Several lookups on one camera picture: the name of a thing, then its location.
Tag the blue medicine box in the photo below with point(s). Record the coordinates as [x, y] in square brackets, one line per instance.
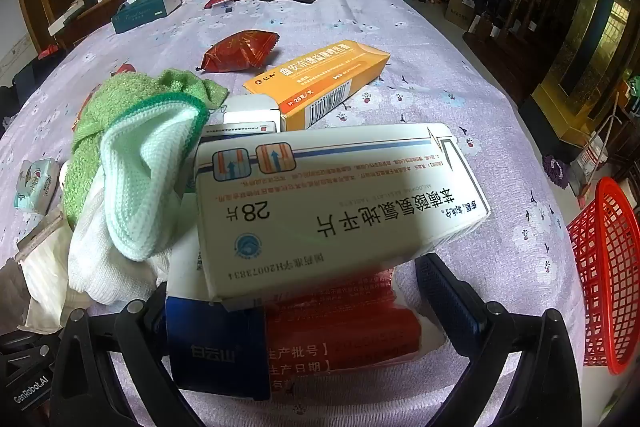
[215, 347]

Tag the white green-edged knit cloth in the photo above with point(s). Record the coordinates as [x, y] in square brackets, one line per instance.
[145, 177]

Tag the small tissue packet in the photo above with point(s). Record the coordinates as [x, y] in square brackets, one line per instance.
[37, 184]

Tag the dark red snack wrapper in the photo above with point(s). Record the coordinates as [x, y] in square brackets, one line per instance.
[240, 52]

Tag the wooden staircase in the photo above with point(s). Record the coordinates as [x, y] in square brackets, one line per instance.
[505, 52]

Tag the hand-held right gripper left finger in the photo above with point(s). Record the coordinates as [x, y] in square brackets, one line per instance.
[145, 322]

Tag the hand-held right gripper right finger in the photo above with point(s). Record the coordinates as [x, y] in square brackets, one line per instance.
[447, 302]

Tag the black bag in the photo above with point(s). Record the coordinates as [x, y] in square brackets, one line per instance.
[30, 77]

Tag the small white open box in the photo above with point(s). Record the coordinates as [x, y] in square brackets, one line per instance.
[250, 112]

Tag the beige paper napkin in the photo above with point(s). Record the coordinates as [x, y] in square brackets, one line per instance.
[50, 272]

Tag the green towel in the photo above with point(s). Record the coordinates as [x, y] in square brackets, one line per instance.
[120, 102]

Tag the red and white packet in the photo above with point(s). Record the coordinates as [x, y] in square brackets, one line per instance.
[345, 332]

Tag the red plastic basket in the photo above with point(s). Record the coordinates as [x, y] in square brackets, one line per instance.
[610, 267]

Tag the large white medicine box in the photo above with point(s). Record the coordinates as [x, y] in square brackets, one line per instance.
[340, 217]

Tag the teal tissue box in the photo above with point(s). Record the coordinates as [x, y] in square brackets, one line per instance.
[145, 9]

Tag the orange medicine box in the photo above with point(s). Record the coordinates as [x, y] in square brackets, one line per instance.
[320, 82]

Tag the flat white medicine box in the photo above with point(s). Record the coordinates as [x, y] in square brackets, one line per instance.
[240, 128]

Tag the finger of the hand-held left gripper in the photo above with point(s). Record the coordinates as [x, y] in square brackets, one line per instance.
[30, 349]

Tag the cardboard box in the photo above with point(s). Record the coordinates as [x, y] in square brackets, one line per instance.
[457, 9]

